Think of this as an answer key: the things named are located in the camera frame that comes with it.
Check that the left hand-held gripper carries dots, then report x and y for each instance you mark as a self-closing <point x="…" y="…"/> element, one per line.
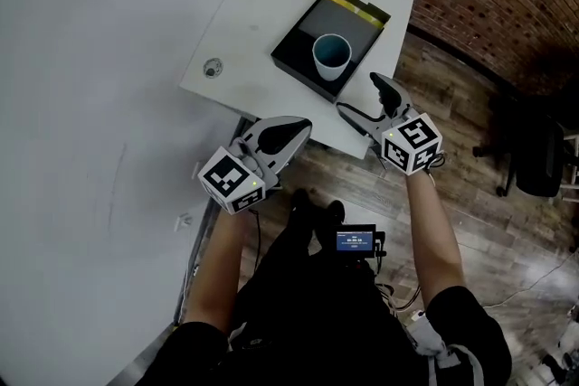
<point x="228" y="183"/>

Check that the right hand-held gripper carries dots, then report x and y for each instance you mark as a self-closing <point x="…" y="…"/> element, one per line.
<point x="411" y="144"/>

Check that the blue-grey cup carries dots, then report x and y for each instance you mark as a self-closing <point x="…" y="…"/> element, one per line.
<point x="331" y="52"/>

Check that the black tray box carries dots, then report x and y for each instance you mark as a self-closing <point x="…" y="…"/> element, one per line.
<point x="294" y="54"/>

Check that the person's right forearm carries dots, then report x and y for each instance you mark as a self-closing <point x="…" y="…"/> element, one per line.
<point x="436" y="239"/>

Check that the person's left forearm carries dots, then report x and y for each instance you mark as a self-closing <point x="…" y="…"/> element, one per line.
<point x="217" y="266"/>

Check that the person's left hand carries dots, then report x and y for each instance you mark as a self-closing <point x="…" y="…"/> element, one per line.
<point x="248" y="159"/>

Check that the person's black shoe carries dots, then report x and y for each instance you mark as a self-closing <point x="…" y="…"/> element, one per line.
<point x="300" y="200"/>
<point x="335" y="209"/>

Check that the round table grommet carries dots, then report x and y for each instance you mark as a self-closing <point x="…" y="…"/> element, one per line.
<point x="212" y="68"/>

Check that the small screen device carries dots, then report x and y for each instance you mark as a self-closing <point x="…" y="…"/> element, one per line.
<point x="355" y="241"/>

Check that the white table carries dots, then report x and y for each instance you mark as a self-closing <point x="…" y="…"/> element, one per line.
<point x="253" y="13"/>

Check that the black office chair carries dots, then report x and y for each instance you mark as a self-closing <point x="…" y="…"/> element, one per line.
<point x="534" y="149"/>

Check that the person's black clothing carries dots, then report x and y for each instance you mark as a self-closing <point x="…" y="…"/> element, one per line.
<point x="316" y="321"/>

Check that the white wall socket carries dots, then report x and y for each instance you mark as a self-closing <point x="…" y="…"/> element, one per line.
<point x="183" y="221"/>

